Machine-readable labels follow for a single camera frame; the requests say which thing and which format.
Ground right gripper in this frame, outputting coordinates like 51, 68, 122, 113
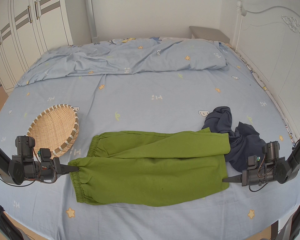
242, 163, 277, 186

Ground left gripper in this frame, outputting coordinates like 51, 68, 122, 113
35, 157, 62, 183

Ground green trousers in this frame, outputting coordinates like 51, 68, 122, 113
67, 130, 231, 207

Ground dark blue garment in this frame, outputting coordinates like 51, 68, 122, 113
202, 106, 268, 173

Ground round woven basket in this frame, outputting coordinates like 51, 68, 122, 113
26, 104, 80, 160

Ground bed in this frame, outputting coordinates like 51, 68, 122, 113
0, 0, 300, 240

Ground white wardrobe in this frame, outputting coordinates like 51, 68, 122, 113
0, 0, 92, 93

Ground pale blue quilt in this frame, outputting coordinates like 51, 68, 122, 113
15, 36, 230, 88

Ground grey bedside table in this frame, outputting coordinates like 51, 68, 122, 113
189, 26, 230, 44

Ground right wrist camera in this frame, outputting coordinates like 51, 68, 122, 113
247, 155, 259, 170

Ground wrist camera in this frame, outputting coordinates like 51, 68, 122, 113
247, 155, 259, 170
38, 148, 52, 162

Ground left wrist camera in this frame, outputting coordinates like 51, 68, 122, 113
38, 148, 52, 162

